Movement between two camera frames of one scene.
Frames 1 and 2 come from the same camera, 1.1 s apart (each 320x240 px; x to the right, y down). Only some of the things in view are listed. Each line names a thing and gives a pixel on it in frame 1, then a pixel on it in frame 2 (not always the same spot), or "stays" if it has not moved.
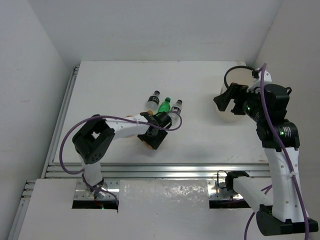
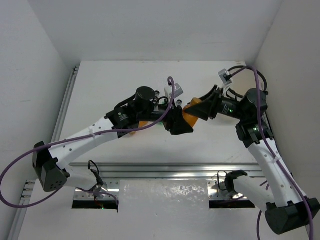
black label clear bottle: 152,103 stays
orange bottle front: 148,145 → 190,119
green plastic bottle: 165,106 stays
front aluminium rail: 166,170 stays
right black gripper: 238,91 → 203,110
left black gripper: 155,141 → 169,117
